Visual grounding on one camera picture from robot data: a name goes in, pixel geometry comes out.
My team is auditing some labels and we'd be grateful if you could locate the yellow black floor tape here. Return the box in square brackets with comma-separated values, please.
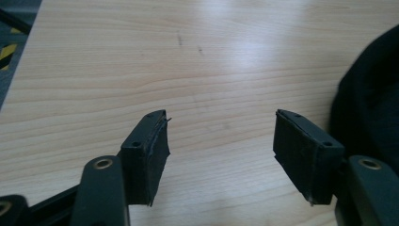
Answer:
[0, 27, 23, 72]

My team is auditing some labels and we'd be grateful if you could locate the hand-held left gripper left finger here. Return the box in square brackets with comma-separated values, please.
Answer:
[120, 108, 172, 208]

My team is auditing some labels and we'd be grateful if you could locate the black cloth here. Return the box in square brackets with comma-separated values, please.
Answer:
[328, 24, 399, 177]

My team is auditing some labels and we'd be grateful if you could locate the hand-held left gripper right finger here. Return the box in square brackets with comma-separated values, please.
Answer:
[272, 108, 346, 207]

